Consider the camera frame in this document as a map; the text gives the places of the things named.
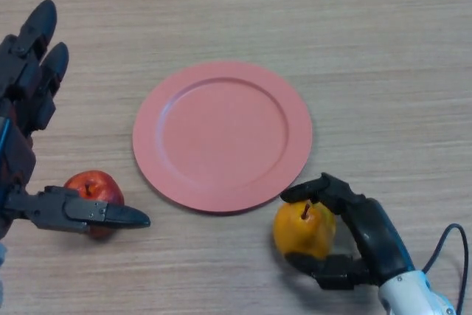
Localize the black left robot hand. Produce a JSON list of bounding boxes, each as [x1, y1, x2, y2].
[[0, 0, 151, 238]]

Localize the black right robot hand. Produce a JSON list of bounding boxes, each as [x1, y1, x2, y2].
[[280, 172, 416, 291]]

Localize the yellow pear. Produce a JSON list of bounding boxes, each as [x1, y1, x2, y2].
[[272, 200, 337, 260]]

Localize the pink round plate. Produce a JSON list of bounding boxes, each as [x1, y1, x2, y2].
[[132, 60, 313, 215]]

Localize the red apple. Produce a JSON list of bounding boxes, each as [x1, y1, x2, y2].
[[63, 170, 125, 240]]

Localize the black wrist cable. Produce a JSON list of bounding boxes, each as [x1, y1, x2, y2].
[[422, 223, 470, 315]]

